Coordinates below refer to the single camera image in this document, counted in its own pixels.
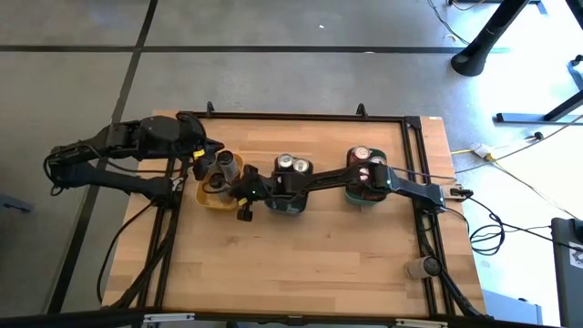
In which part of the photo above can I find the blue-grey object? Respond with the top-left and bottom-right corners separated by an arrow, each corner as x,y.
0,193 -> 34,215

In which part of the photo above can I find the black cable bundle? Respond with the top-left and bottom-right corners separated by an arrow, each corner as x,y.
108,213 -> 181,311
416,213 -> 491,320

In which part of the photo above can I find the tall white Celsius can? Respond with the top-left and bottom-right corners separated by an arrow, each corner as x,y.
217,149 -> 241,179
404,254 -> 443,281
208,172 -> 231,204

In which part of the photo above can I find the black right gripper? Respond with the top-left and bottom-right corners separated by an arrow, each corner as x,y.
222,164 -> 277,223

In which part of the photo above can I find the green plastic bin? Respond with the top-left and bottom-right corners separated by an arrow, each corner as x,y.
343,145 -> 389,206

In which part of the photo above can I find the black desk leg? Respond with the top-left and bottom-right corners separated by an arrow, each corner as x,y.
449,0 -> 532,77

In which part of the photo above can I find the black desk foot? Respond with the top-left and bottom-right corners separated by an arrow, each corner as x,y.
494,88 -> 583,125

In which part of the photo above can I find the black metal rig frame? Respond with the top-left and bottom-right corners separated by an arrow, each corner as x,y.
102,100 -> 496,328

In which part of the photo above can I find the office chair base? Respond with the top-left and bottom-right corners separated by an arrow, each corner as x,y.
567,54 -> 583,90

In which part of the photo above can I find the dark blue plastic bin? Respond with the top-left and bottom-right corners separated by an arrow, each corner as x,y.
263,154 -> 315,216

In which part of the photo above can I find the grey floor cable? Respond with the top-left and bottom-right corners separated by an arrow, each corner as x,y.
426,0 -> 473,46

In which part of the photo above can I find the silver metal bracket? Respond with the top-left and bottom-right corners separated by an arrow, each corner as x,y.
143,312 -> 196,327
394,317 -> 450,328

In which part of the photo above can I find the long black cable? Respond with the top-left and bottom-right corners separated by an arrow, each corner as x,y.
96,202 -> 156,305

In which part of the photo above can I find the coiled black cable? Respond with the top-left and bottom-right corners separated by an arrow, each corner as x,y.
468,207 -> 506,256

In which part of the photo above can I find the dark grey equipment case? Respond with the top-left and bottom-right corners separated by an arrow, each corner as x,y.
550,217 -> 583,328

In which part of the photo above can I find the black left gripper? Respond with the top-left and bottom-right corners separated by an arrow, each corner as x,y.
175,113 -> 225,179

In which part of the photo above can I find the grey box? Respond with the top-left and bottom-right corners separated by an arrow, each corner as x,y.
481,289 -> 544,327

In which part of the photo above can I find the yellow plastic bin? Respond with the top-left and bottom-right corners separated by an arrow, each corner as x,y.
194,152 -> 242,211

